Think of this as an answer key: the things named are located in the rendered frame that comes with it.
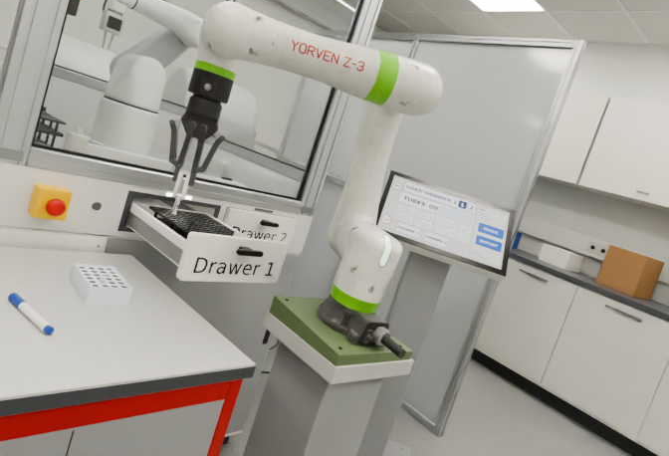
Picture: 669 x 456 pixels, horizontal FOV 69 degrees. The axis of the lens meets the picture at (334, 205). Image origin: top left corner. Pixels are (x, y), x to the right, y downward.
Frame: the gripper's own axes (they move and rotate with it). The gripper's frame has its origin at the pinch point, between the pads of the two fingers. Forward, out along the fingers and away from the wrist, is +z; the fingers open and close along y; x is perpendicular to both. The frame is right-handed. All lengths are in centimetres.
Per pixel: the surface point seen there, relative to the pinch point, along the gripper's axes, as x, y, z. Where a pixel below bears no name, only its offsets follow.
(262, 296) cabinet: 52, 31, 38
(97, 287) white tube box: -19.8, -7.5, 21.3
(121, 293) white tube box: -16.9, -3.3, 22.4
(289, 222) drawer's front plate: 50, 32, 10
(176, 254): -3.9, 3.6, 15.5
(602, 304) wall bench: 163, 255, 22
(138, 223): 12.6, -9.2, 15.0
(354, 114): 214, 69, -47
